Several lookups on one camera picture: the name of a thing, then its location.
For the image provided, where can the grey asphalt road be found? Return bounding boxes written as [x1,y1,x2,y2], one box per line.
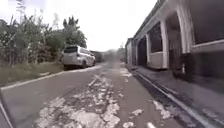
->
[0,60,214,128]

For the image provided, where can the pale concrete kerb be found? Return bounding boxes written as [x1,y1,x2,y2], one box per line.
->
[0,64,103,92]

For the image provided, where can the white pillared building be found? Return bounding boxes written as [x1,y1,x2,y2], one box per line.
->
[124,0,224,83]

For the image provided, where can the robot's own part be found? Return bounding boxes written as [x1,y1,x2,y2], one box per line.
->
[146,121,156,128]

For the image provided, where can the concrete sidewalk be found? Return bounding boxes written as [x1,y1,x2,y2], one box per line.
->
[131,64,224,126]

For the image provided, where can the white parked car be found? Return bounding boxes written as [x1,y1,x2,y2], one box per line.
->
[60,45,97,70]

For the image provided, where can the grass verge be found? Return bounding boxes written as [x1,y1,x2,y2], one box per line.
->
[0,61,66,88]

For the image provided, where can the dense green trees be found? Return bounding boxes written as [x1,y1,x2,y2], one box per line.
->
[0,13,88,66]

